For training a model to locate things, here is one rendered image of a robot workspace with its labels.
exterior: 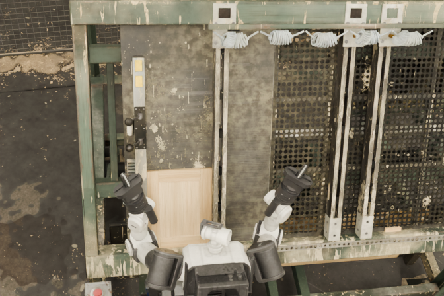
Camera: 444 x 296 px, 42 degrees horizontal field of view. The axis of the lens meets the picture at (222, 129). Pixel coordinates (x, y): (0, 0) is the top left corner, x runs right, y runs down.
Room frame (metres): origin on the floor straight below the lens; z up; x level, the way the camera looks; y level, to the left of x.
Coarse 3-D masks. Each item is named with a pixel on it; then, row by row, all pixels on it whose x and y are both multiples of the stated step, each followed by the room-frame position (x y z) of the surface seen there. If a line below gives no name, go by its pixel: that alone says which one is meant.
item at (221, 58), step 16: (224, 32) 1.90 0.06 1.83; (224, 48) 1.89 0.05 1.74; (224, 64) 1.85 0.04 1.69; (224, 80) 1.82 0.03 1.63; (224, 96) 1.78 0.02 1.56; (224, 112) 1.74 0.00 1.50; (224, 128) 1.70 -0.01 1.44; (224, 144) 1.66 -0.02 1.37; (224, 160) 1.61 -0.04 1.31; (224, 176) 1.57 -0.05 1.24; (224, 192) 1.53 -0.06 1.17; (224, 208) 1.48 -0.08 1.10; (224, 224) 1.44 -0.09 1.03
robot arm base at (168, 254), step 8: (160, 248) 1.10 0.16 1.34; (160, 256) 1.04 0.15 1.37; (168, 256) 1.05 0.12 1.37; (176, 256) 1.06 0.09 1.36; (176, 264) 1.04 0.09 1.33; (176, 272) 1.02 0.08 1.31; (176, 280) 1.00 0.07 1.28; (152, 288) 0.94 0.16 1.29; (160, 288) 0.95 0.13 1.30; (168, 288) 0.96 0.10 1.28
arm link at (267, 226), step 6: (258, 222) 1.40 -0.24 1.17; (264, 222) 1.37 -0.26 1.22; (270, 222) 1.35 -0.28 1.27; (258, 228) 1.37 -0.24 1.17; (264, 228) 1.37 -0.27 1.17; (270, 228) 1.35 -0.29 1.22; (276, 228) 1.36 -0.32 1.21; (258, 234) 1.34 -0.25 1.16; (270, 234) 1.35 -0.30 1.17; (276, 234) 1.35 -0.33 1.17
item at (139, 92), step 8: (136, 72) 1.76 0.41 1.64; (144, 72) 1.77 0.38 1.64; (144, 80) 1.75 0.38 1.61; (136, 88) 1.72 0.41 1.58; (144, 88) 1.73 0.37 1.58; (136, 96) 1.70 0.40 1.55; (144, 96) 1.71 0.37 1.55; (136, 104) 1.68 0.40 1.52; (144, 104) 1.69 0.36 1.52; (136, 152) 1.56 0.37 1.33; (144, 152) 1.57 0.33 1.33; (136, 160) 1.54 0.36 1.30; (144, 160) 1.54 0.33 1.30; (136, 168) 1.51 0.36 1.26; (144, 168) 1.52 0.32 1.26; (144, 176) 1.50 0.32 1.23; (144, 184) 1.48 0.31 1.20; (144, 192) 1.46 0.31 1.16
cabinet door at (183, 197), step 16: (160, 176) 1.53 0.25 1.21; (176, 176) 1.55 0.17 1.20; (192, 176) 1.57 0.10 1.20; (208, 176) 1.59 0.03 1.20; (160, 192) 1.49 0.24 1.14; (176, 192) 1.51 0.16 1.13; (192, 192) 1.53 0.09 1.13; (208, 192) 1.54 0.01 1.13; (160, 208) 1.44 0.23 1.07; (176, 208) 1.46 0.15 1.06; (192, 208) 1.48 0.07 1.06; (208, 208) 1.50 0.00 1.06; (160, 224) 1.40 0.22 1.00; (176, 224) 1.42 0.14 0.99; (192, 224) 1.44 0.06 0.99; (160, 240) 1.35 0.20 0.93; (176, 240) 1.37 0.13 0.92; (192, 240) 1.39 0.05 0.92; (208, 240) 1.40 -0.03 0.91
